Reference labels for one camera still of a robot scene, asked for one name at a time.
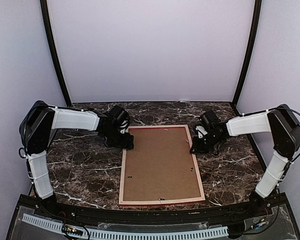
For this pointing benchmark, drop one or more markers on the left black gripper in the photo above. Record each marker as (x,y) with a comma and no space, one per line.
(126,144)

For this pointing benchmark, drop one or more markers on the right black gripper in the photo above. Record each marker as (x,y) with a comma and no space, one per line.
(197,148)

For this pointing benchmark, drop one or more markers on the brown backing board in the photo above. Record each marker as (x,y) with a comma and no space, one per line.
(160,162)

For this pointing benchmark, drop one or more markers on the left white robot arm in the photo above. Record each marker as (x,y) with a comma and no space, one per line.
(36,127)

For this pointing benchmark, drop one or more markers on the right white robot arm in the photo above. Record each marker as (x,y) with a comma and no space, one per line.
(281,122)

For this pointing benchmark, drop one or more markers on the small circuit board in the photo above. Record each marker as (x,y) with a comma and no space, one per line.
(71,231)

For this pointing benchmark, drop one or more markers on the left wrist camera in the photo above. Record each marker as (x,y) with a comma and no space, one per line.
(118,115)

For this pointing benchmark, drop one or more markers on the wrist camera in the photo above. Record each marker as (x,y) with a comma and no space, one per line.
(118,115)
(209,120)

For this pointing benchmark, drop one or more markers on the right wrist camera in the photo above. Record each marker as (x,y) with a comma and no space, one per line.
(209,120)

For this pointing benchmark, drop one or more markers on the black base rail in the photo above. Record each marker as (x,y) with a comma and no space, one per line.
(225,215)

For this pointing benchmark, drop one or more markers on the white slotted cable duct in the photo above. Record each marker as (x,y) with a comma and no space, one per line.
(111,231)

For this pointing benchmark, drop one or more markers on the left black corner post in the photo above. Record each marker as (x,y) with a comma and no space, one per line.
(53,51)

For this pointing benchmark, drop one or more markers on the black corner post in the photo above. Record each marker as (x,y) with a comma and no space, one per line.
(248,53)
(53,51)

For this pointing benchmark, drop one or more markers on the right black corner post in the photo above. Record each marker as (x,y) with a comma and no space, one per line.
(248,53)

